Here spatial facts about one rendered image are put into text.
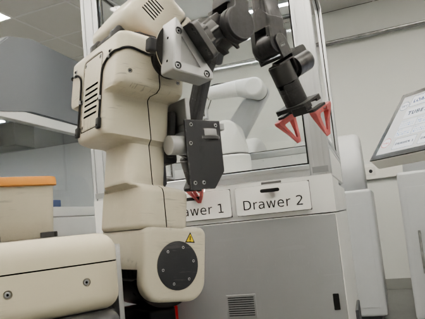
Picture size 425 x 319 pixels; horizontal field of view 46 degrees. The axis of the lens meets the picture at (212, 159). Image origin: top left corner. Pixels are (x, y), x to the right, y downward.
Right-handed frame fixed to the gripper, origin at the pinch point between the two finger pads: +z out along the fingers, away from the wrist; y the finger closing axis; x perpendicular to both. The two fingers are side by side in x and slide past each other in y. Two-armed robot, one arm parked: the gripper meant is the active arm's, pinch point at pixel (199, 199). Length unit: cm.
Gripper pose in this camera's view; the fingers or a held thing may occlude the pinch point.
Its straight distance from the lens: 202.1
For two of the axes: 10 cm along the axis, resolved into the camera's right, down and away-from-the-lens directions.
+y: 1.8, -5.1, 8.4
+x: -9.6, 1.1, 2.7
